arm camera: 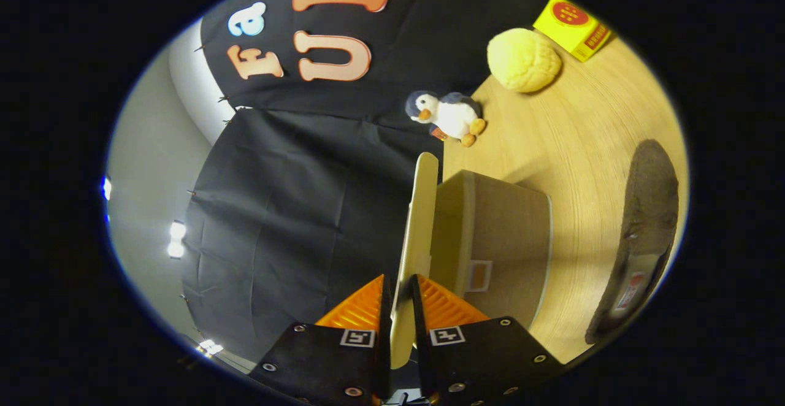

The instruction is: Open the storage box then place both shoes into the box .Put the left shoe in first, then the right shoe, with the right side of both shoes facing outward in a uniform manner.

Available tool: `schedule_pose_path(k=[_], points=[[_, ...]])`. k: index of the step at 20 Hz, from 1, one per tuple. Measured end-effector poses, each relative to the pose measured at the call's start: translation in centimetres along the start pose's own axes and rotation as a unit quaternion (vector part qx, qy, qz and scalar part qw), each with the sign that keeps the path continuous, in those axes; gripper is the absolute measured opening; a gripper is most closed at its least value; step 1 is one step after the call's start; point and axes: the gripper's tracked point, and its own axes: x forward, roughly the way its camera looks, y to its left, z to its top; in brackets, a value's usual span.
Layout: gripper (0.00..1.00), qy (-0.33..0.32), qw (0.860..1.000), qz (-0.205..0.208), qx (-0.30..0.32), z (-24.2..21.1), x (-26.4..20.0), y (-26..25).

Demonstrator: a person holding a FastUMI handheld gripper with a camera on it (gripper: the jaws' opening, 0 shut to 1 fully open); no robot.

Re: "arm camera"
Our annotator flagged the yellow book with red label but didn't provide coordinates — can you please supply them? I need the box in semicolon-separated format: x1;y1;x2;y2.
532;0;613;63

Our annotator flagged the penguin plush toy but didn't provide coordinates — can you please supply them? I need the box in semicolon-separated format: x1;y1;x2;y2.
405;91;487;148

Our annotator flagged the brown fuzzy shoe with bow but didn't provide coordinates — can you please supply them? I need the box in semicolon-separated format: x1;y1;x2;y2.
584;139;680;345

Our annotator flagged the cream storage box lid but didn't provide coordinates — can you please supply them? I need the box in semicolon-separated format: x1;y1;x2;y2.
389;151;440;370

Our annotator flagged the yellow bread-shaped plush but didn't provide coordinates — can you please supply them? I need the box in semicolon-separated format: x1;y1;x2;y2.
487;28;562;94

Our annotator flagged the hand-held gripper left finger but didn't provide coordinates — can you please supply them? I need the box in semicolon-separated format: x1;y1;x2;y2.
248;274;391;406

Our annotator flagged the wide ceiling light panel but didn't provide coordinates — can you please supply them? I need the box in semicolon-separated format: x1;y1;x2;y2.
167;221;187;259

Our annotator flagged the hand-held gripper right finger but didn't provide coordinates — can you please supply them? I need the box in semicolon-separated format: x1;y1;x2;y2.
410;274;568;406

